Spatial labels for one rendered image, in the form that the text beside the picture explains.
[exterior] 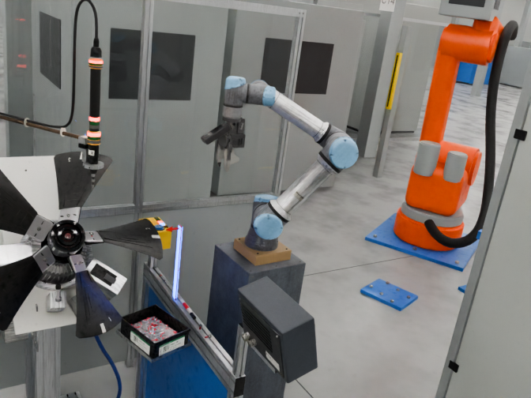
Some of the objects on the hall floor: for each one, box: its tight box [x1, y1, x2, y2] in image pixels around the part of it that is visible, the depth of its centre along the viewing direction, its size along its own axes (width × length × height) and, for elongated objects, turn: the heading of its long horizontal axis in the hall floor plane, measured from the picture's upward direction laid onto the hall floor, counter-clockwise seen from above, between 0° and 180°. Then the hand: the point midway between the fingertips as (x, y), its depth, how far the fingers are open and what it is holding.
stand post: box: [34, 327, 61, 398], centre depth 227 cm, size 4×9×91 cm, turn 102°
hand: (221, 166), depth 220 cm, fingers open, 6 cm apart
